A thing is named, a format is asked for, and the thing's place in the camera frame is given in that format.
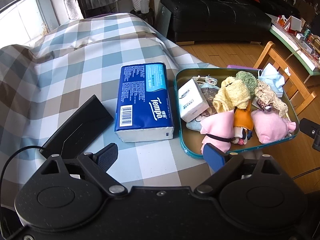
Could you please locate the light blue small cloth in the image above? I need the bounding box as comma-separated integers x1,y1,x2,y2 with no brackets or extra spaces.
186,119,202,132

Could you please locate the patterned curtain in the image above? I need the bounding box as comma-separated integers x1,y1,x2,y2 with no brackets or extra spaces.
63,0,83,20

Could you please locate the potpourri sachet bag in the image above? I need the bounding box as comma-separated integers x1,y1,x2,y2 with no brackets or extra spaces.
200,83,219,117

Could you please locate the black box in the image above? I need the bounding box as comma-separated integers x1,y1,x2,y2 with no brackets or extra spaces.
40,95,113,159

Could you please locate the beige lace cloth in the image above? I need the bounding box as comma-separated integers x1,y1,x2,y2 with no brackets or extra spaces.
255,80,288,118

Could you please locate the checkered blue beige tablecloth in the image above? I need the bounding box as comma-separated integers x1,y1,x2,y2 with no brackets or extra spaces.
1,13,210,208

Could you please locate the blue Tempo tissue pack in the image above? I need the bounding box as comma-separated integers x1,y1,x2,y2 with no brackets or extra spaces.
114,62,174,142

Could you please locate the blue face mask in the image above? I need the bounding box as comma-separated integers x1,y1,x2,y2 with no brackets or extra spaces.
258,63,285,98

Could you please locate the wooden chair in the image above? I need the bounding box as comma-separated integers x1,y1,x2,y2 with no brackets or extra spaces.
253,41,317,116

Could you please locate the gold metal tin tray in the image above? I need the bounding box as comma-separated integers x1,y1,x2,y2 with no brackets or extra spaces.
174,68,299,159

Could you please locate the pink plush toy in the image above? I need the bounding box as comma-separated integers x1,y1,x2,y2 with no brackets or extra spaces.
251,110,297,144

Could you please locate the purple mat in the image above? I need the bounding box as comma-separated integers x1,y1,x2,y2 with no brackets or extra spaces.
227,65,254,70

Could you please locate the black leather sofa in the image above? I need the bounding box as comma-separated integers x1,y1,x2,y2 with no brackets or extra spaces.
161,0,300,42

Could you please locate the yellow plush toy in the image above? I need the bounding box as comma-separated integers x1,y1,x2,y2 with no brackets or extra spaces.
212,76,251,113

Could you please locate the white box on table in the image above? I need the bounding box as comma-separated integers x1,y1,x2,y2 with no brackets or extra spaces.
284,16,302,31

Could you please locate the dark wooden plant stand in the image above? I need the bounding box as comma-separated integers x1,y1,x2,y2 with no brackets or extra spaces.
130,8,156,27

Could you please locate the orange cloth doll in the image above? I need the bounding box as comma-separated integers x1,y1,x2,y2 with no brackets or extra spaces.
232,102,254,145

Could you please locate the small white tissue box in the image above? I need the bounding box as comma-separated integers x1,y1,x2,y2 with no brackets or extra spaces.
178,78,209,122

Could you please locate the pink cloth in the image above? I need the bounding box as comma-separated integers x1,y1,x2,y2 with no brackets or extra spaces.
200,110,234,153

